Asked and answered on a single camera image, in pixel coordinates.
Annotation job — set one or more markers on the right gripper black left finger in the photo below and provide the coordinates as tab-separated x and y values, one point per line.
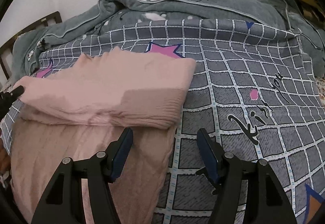
117	153

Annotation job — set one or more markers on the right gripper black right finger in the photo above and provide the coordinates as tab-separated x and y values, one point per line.
211	154

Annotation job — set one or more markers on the pink knit sweater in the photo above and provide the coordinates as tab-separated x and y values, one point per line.
78	111

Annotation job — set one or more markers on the brown olive clothes pile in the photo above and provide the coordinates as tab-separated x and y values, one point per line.
312	10

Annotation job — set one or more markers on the person's left hand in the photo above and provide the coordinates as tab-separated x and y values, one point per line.
5	161

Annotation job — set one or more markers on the dark wooden headboard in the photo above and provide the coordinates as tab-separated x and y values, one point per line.
7	47

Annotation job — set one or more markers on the grey checked star bedsheet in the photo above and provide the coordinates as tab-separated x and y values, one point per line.
253	90

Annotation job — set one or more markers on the grey-green fleece blanket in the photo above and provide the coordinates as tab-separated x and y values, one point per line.
107	15

